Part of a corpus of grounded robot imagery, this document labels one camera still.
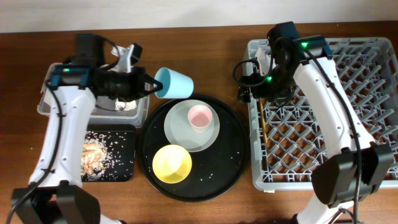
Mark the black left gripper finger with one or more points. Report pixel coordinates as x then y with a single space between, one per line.
152 81
152 91

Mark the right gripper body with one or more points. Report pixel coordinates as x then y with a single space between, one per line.
273 85

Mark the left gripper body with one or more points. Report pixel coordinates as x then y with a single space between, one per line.
129 85

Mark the blue cup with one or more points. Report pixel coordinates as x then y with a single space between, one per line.
175 84

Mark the white napkin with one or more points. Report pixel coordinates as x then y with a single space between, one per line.
125 106

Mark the pale grey plate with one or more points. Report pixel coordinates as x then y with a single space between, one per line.
179 131

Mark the pink cup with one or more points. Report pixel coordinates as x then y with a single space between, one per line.
200 117

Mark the yellow bowl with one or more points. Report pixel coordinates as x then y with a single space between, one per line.
172 164

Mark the rice and peanut shell scraps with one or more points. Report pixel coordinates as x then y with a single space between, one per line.
93 155

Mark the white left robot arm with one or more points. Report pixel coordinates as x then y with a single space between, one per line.
54 193

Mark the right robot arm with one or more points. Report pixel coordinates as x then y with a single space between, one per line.
355 165

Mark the grey dishwasher rack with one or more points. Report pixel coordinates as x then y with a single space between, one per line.
367 68

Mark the clear plastic bin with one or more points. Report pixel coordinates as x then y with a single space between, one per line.
134 112

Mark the black rectangular tray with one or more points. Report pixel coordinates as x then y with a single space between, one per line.
121 155

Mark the round black serving tray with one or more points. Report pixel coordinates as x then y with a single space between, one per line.
214 170

